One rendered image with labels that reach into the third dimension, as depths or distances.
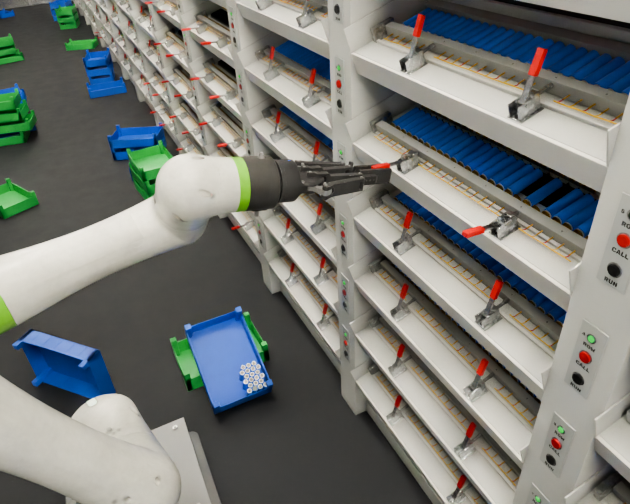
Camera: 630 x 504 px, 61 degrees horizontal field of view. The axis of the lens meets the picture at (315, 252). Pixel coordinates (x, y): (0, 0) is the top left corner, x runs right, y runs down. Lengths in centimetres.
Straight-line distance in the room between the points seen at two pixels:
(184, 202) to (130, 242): 14
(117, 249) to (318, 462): 100
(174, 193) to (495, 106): 49
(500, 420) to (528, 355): 19
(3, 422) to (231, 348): 119
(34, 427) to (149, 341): 135
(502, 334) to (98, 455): 68
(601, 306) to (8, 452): 79
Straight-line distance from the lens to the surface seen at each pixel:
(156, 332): 219
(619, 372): 81
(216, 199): 86
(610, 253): 74
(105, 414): 113
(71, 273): 93
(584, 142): 75
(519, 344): 98
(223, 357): 191
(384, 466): 169
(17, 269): 92
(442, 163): 102
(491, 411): 113
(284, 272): 207
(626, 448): 90
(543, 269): 84
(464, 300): 105
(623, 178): 70
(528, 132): 78
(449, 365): 119
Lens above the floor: 141
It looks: 35 degrees down
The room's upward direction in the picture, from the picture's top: 4 degrees counter-clockwise
